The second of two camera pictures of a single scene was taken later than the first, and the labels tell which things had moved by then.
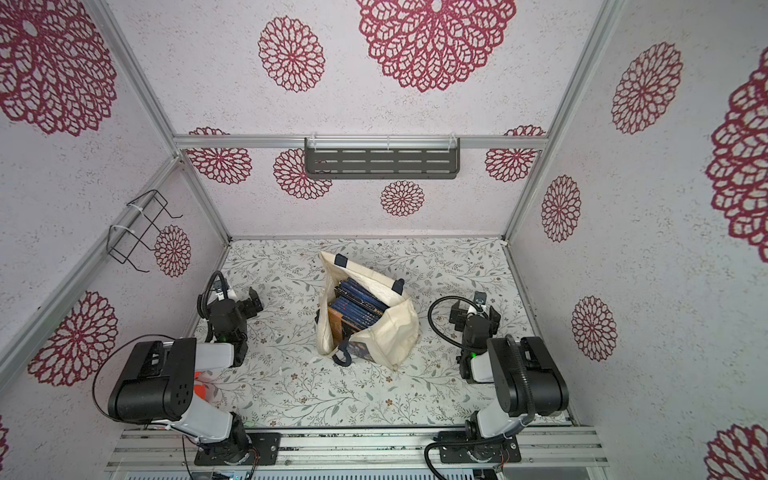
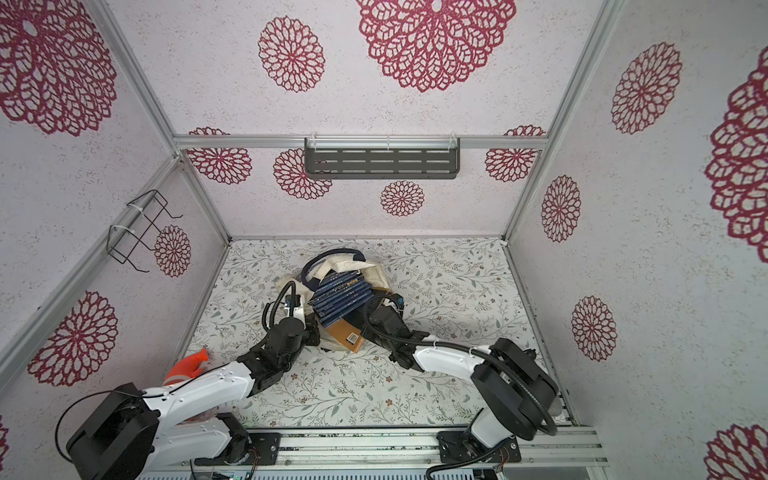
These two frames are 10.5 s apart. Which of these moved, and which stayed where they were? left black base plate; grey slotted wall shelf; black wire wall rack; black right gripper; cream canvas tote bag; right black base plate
Moved: black right gripper; cream canvas tote bag
Stayed: black wire wall rack; left black base plate; right black base plate; grey slotted wall shelf
